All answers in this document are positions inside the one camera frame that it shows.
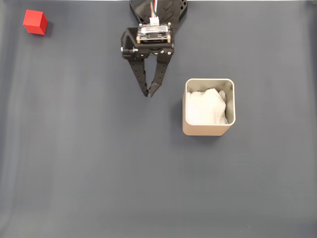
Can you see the beige square box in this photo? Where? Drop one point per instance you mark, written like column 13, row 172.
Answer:
column 208, row 130

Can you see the red cube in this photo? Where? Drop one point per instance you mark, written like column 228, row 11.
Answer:
column 34, row 22

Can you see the camera circuit board module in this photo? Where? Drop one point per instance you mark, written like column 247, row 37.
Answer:
column 153, row 32

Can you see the white crumpled tissue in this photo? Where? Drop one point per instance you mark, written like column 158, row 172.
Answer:
column 205, row 109

